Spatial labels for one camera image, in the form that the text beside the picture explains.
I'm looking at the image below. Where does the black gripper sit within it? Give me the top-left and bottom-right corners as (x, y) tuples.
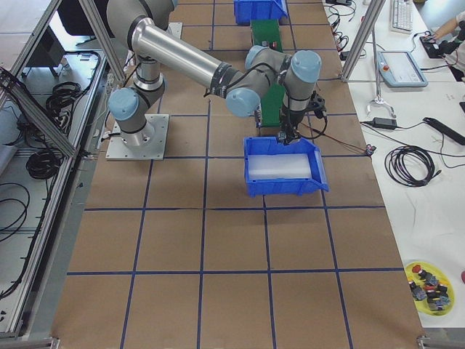
(281, 107), (306, 145)

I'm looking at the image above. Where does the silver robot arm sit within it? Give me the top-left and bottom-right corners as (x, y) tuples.
(106, 1), (326, 145)

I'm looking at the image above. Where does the yellow plate of buttons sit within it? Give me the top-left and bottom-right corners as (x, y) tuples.
(404, 261), (455, 316)

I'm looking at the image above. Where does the person hand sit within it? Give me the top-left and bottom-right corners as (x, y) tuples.
(432, 31), (445, 40)

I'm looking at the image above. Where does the right blue plastic bin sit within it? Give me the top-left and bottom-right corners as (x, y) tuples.
(243, 137), (329, 197)

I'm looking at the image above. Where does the blue plastic bin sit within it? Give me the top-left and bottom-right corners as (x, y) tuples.
(243, 137), (329, 197)
(233, 0), (288, 25)

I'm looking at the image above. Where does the black power adapter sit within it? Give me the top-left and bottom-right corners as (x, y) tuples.
(372, 117), (397, 130)

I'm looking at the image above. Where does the silver reacher grabber tool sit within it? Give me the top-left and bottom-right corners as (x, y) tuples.
(366, 28), (397, 119)

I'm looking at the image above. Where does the green conveyor belt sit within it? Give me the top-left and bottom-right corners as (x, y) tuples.
(250, 20), (299, 129)

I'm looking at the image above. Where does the teach pendant tablet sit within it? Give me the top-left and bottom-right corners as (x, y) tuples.
(377, 51), (428, 88)

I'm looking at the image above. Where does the left blue plastic bin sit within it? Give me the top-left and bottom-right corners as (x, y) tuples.
(233, 0), (288, 25)

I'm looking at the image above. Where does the white keyboard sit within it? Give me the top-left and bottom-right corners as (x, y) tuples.
(389, 0), (413, 34)

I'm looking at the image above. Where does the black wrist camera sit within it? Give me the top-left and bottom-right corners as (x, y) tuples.
(311, 93), (327, 119)

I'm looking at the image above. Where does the coiled black cable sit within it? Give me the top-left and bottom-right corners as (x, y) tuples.
(384, 145), (436, 188)

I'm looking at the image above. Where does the aluminium frame post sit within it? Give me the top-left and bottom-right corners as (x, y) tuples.
(340, 0), (385, 82)

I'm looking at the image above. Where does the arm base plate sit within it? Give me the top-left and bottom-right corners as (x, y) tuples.
(106, 113), (169, 161)
(167, 22), (183, 39)

